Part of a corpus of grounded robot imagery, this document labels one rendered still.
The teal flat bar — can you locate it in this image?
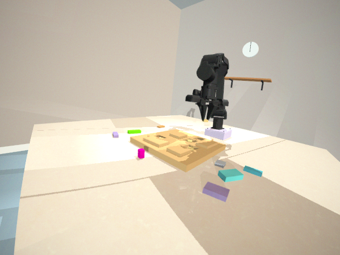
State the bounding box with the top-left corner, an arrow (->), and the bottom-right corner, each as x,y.
243,165 -> 263,177

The magenta block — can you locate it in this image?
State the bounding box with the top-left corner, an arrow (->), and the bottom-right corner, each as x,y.
138,148 -> 145,159

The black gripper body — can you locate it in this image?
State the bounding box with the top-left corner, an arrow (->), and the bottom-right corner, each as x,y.
185,83 -> 229,106

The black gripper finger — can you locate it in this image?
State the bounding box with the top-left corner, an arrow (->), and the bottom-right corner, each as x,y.
195,103 -> 207,120
207,105 -> 219,120

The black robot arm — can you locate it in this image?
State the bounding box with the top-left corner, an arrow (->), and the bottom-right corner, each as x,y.
192,53 -> 229,130

